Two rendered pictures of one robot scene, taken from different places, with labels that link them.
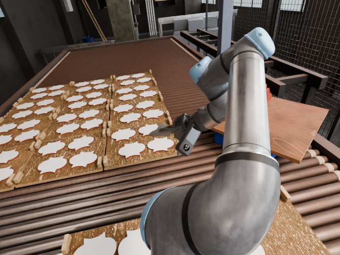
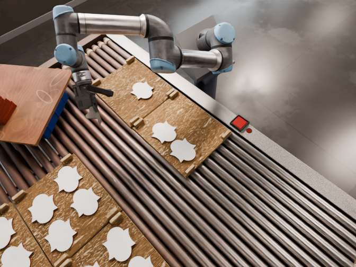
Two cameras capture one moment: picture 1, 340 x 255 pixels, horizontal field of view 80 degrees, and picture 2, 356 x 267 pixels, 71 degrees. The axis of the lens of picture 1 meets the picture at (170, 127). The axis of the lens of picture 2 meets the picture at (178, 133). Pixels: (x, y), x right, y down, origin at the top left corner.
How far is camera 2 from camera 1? 110 cm
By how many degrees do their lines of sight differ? 75
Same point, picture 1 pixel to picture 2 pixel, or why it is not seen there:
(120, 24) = not seen: outside the picture
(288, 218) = (112, 79)
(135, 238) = (162, 135)
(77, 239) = (183, 168)
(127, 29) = not seen: outside the picture
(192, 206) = (165, 34)
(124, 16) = not seen: outside the picture
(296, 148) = (60, 73)
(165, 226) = (171, 49)
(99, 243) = (177, 151)
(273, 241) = (127, 82)
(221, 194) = (160, 23)
